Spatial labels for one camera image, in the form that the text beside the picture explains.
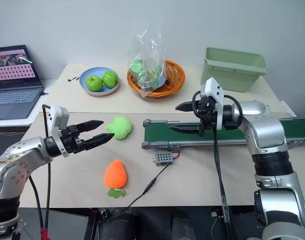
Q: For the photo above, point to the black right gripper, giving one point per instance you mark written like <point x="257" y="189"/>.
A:
<point x="207" y="110"/>

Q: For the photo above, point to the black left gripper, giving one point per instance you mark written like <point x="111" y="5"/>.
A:
<point x="72" y="143"/>

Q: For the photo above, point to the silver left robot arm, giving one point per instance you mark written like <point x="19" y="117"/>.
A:
<point x="16" y="160"/>

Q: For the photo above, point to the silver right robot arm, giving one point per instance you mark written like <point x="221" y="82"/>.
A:
<point x="267" y="135"/>

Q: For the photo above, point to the green conveyor belt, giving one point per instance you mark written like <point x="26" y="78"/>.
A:
<point x="230" y="133"/>

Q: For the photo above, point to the small grey control box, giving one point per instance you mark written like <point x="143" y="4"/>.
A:
<point x="163" y="159"/>

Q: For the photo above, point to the green plush toy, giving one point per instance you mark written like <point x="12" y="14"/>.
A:
<point x="120" y="128"/>

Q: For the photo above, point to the light blue plate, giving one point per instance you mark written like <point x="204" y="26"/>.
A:
<point x="100" y="92"/>

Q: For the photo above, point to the orange woven basket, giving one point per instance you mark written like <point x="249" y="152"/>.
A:
<point x="176" y="77"/>

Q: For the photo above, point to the orange plush carrot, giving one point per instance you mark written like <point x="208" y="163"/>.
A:
<point x="115" y="175"/>

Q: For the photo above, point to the green apple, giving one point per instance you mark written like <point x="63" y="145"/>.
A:
<point x="110" y="79"/>
<point x="94" y="83"/>

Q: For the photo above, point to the small dark screws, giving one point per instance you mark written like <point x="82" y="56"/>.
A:
<point x="73" y="79"/>

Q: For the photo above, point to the pale green plastic bin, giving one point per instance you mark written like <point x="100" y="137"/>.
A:
<point x="230" y="72"/>

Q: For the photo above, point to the green fruit in bag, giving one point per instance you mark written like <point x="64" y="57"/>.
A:
<point x="137" y="65"/>

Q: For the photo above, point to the clear plastic bag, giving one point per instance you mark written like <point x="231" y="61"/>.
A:
<point x="147" y="50"/>

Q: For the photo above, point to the grey laptop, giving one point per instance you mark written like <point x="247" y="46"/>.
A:
<point x="15" y="100"/>

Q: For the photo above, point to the red clip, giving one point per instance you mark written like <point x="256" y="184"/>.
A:
<point x="44" y="233"/>

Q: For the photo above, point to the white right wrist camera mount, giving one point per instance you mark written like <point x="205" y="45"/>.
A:
<point x="215" y="93"/>

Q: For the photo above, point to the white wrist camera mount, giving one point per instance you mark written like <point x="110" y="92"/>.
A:
<point x="59" y="115"/>
<point x="215" y="93"/>

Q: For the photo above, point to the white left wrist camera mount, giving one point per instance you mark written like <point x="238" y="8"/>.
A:
<point x="59" y="115"/>

